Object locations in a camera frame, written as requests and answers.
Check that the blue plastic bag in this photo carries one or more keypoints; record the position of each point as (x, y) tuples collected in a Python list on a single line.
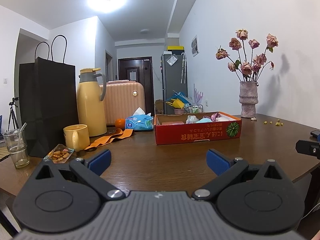
[(181, 97)]

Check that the purple decoration sticks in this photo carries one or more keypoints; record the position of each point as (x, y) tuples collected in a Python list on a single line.
[(198, 95)]

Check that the blue tissue pack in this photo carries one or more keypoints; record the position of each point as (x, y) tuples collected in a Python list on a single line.
[(138, 123)]

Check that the yellow bag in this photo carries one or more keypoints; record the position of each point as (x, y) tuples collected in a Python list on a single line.
[(176, 103)]

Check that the pink satin pouch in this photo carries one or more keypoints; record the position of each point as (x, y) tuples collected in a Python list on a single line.
[(215, 116)]

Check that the dark brown door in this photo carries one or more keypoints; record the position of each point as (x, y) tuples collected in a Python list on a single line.
[(135, 82)]

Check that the white folded umbrella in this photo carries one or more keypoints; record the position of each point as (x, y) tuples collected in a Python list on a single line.
[(184, 68)]

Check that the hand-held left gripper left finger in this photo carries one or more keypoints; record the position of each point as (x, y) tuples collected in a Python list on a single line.
[(100, 161)]

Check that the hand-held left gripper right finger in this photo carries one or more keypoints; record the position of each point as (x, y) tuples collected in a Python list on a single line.
[(217, 161)]

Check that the brown layered sponge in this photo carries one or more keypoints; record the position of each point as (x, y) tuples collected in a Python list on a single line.
[(172, 123)]

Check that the black camera tripod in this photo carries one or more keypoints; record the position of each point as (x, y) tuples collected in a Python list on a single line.
[(12, 112)]

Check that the yellow box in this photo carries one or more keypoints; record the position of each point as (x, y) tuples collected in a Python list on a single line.
[(175, 48)]

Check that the clear snack bag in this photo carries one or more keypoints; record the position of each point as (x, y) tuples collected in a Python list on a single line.
[(59, 154)]

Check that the small brown carton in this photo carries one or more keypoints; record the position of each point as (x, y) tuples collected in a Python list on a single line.
[(159, 106)]

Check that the clear squishy toy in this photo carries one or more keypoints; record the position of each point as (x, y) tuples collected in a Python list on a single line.
[(192, 119)]

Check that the white wall panel box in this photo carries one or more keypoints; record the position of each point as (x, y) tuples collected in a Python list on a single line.
[(195, 46)]

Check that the grey refrigerator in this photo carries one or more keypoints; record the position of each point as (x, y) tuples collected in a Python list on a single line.
[(172, 80)]

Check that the pink suitcase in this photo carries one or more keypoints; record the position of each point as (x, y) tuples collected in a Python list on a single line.
[(123, 102)]

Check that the light blue plush toy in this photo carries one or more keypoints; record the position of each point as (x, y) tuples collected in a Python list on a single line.
[(206, 121)]

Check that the yellow thermos jug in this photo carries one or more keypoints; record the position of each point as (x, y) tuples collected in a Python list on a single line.
[(90, 105)]

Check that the black paper bag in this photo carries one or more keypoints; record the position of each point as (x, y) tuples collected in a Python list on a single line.
[(47, 105)]

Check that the red cardboard box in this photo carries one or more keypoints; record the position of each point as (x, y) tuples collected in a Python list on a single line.
[(195, 133)]

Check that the textured pink vase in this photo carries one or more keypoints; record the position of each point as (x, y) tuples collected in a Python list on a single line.
[(248, 100)]

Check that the yellow mug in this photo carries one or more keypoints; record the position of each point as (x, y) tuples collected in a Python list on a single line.
[(77, 136)]

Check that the glass cup with straw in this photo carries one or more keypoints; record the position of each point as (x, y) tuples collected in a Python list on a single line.
[(16, 150)]

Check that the rack of bottles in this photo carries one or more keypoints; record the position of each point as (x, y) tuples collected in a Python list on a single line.
[(195, 109)]

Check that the orange fruit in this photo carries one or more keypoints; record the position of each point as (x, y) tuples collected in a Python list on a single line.
[(120, 123)]

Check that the scattered yellow petals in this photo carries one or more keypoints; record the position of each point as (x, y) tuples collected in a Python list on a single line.
[(276, 123)]

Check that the small ceiling lamp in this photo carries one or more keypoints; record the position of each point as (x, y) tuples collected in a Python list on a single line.
[(144, 31)]

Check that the dried rose bouquet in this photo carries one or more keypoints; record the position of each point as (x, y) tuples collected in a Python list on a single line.
[(247, 60)]

